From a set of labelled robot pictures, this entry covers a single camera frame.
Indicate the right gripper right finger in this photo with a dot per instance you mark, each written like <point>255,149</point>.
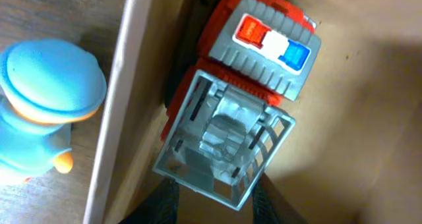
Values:
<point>270,207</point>

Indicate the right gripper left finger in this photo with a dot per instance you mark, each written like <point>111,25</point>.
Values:
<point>160,206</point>

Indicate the red toy truck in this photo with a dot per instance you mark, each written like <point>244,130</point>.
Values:
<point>236,62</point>

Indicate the white cardboard box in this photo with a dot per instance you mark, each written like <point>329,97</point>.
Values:
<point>354,155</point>

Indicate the yellow duck toy blue hat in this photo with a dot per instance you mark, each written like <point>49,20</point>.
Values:
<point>46,86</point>

